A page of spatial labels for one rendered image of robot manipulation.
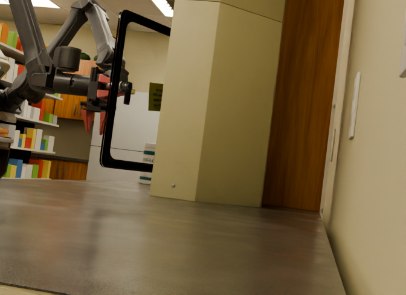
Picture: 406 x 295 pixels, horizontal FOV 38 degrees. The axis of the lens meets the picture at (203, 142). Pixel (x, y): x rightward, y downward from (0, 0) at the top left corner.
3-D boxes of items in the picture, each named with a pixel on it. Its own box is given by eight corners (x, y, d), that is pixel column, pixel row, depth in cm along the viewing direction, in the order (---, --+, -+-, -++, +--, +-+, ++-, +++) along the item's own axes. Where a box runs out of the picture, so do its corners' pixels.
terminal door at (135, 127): (178, 175, 167) (196, 38, 169) (100, 167, 143) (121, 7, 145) (176, 175, 168) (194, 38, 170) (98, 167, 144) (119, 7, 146)
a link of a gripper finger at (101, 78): (125, 75, 152) (92, 72, 154) (122, 103, 151) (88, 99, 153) (134, 80, 158) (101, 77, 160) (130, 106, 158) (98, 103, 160)
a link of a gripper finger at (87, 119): (98, 134, 185) (101, 105, 186) (77, 132, 187) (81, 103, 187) (105, 136, 192) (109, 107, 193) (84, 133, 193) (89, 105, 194)
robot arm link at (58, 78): (57, 94, 162) (48, 90, 156) (61, 69, 162) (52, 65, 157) (81, 97, 160) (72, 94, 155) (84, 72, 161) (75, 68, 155)
